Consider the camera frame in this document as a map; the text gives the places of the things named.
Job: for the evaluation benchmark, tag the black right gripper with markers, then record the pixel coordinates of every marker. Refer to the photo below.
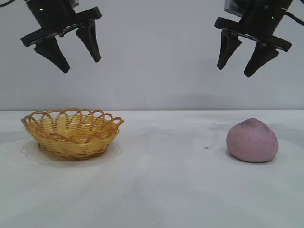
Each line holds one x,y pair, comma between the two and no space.
261,21

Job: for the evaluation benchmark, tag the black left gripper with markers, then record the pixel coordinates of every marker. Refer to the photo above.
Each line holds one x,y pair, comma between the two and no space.
52,16

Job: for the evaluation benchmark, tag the yellow woven wicker basket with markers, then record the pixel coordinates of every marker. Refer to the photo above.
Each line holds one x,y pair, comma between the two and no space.
71,145

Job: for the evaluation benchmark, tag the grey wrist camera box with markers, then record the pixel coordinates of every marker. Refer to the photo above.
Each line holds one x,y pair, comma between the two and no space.
232,6
75,2

